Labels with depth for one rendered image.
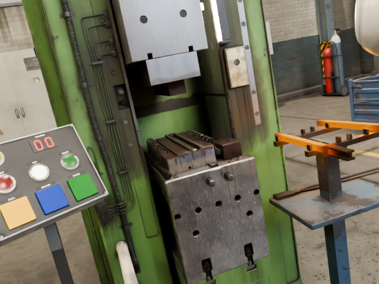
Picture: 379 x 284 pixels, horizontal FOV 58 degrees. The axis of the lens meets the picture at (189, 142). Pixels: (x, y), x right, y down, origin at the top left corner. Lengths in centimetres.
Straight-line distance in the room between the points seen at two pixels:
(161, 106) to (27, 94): 488
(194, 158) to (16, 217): 67
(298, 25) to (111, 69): 819
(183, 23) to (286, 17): 792
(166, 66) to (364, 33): 84
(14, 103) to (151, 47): 535
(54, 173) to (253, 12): 106
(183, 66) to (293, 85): 796
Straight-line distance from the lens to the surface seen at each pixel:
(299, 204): 145
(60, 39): 143
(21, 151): 118
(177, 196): 133
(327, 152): 119
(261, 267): 160
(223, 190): 138
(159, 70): 131
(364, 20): 60
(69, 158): 119
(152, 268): 165
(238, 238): 149
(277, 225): 181
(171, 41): 133
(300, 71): 935
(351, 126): 147
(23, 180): 114
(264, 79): 164
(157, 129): 181
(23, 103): 653
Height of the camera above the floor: 132
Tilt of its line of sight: 12 degrees down
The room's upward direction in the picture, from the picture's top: 11 degrees counter-clockwise
